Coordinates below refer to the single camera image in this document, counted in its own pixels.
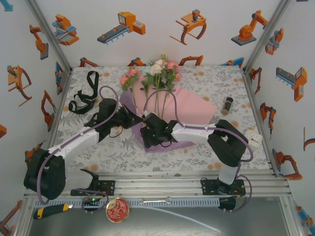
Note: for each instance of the black printed ribbon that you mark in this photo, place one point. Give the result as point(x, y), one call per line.
point(94, 93)

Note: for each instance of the purple and pink wrapping paper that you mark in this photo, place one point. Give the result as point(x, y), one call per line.
point(192, 105)

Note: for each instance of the pink rose stem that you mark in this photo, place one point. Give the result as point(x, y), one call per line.
point(172, 65)
point(177, 77)

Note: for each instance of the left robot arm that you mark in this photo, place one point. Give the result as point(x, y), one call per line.
point(73, 145)

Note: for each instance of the floral table mat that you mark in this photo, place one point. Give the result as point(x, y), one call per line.
point(115, 164)

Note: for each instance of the silver wrench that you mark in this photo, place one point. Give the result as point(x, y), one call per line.
point(155, 201)

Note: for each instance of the brown and black cylinder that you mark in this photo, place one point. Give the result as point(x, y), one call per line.
point(227, 105)

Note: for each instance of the red round tin lid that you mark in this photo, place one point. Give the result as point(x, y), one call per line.
point(117, 210)

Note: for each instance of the small black circuit board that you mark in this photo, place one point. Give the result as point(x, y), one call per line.
point(91, 202)

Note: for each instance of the white alarm clock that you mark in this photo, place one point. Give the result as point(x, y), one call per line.
point(253, 138)

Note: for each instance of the yellow black utility knife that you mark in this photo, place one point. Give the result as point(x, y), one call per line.
point(49, 211)

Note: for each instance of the aluminium side rail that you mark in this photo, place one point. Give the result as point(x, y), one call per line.
point(60, 103)
point(248, 84)

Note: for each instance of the aluminium front frame rails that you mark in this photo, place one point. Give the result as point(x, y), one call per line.
point(160, 188)

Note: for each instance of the black bracket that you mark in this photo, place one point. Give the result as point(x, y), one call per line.
point(227, 202)

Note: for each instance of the aluminium frame post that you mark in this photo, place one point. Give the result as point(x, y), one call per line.
point(49, 32)
point(265, 32)

